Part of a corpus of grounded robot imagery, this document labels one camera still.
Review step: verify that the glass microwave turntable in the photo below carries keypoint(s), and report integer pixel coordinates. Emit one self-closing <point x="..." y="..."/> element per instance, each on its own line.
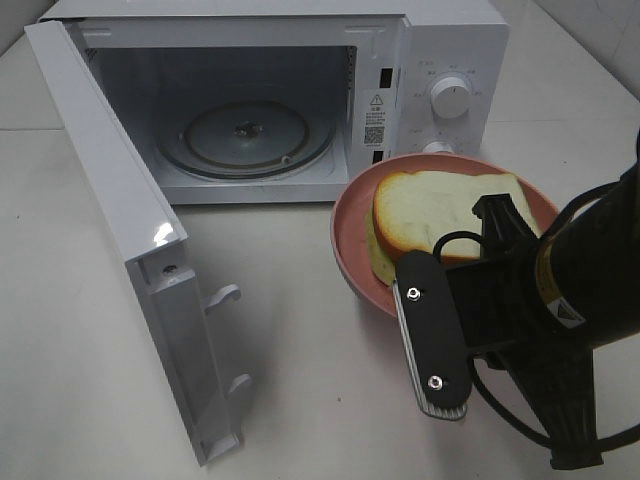
<point x="248" y="139"/>

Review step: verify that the white microwave oven body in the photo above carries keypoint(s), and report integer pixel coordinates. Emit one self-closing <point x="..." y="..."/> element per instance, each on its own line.
<point x="157" y="61"/>

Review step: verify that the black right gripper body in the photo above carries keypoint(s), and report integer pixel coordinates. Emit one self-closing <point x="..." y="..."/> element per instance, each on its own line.
<point x="532" y="313"/>

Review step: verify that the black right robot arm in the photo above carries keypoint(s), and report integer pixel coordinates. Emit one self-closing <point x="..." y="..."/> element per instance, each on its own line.
<point x="609" y="212"/>

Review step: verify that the lower white timer knob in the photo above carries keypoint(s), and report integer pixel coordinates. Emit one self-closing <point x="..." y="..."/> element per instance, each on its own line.
<point x="438" y="147"/>

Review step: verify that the white microwave door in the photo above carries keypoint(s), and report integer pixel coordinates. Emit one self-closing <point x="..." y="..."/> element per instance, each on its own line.
<point x="152" y="243"/>

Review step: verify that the pink round plate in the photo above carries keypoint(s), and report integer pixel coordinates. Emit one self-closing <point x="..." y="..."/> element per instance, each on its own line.
<point x="348" y="219"/>

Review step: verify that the white warning label sticker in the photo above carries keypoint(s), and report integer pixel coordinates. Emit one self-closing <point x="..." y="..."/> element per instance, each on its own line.
<point x="374" y="118"/>

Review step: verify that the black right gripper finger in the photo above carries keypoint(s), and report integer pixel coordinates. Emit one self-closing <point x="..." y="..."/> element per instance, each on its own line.
<point x="432" y="337"/>
<point x="504" y="231"/>

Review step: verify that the toast sandwich with lettuce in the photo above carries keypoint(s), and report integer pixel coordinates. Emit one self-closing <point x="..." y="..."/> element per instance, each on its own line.
<point x="413" y="210"/>

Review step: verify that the upper white power knob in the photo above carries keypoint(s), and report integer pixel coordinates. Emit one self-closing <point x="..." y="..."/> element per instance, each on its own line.
<point x="450" y="97"/>

